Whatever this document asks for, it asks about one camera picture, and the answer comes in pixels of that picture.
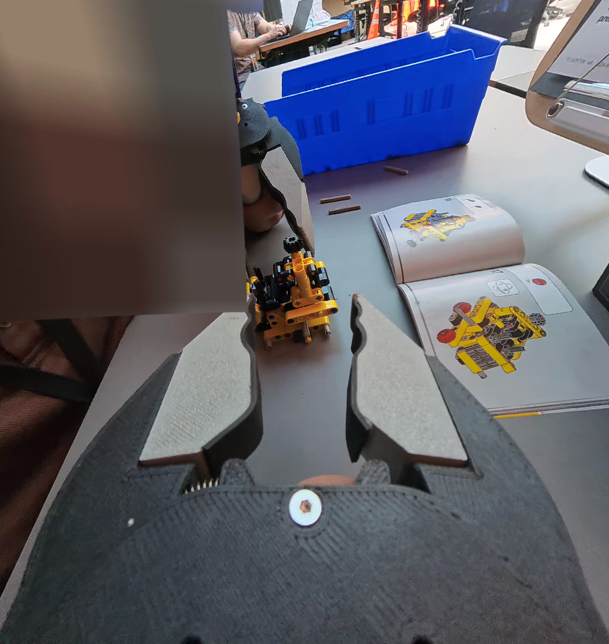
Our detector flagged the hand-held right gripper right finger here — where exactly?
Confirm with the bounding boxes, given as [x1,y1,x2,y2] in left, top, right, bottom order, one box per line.
[346,294,470,469]

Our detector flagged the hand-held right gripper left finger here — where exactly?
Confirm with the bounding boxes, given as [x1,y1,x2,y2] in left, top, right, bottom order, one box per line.
[138,312,264,466]

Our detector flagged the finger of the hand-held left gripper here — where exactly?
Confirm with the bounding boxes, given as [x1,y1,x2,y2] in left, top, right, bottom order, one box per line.
[258,120,316,257]

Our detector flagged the yellow and black lego model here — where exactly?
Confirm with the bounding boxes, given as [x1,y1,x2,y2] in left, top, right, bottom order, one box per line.
[247,235,339,349]

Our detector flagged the open lego instruction booklet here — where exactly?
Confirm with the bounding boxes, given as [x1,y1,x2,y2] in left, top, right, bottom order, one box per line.
[371,194,609,417]

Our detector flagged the person's left hand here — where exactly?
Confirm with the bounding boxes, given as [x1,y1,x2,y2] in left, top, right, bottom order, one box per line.
[241,163,286,233]

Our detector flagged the wooden background table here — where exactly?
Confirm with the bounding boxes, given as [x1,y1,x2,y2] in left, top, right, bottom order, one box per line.
[259,19,350,66]

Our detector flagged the grey laptop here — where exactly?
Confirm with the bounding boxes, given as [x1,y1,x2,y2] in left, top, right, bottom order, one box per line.
[279,0,316,37]

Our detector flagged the blue plastic bin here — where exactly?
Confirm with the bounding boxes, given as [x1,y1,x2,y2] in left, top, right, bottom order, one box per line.
[263,24,507,176]

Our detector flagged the person's brown clothing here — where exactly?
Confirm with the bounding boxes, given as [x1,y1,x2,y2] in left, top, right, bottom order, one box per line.
[0,317,134,612]

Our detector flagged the orange safety vests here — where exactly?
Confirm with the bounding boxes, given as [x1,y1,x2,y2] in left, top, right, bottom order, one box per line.
[367,0,436,40]

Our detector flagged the wooden clipboard with metal clip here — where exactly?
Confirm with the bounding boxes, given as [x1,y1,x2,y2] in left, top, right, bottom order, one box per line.
[526,0,609,162]

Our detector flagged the white monitor stand base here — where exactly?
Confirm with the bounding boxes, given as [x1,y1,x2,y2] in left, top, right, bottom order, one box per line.
[584,155,609,198]

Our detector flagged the white printed paper sheet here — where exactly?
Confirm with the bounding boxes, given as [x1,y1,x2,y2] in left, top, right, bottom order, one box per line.
[551,0,609,81]

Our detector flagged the black strap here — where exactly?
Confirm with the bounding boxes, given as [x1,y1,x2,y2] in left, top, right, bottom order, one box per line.
[0,360,96,403]

